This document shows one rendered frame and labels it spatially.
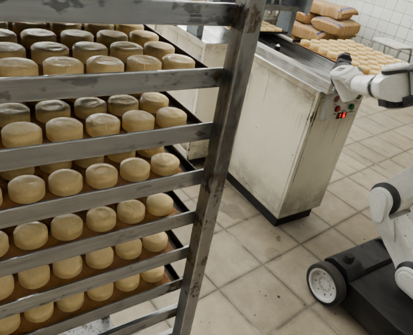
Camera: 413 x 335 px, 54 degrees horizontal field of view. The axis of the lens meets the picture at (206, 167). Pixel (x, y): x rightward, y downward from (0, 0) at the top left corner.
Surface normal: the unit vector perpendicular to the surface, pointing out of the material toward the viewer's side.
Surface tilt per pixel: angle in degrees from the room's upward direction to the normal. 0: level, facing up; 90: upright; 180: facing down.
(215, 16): 90
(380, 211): 90
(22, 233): 0
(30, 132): 0
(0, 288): 0
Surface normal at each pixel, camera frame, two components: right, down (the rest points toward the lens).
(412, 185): -0.84, 0.16
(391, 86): -0.54, 0.37
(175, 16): 0.52, 0.52
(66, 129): 0.16, -0.83
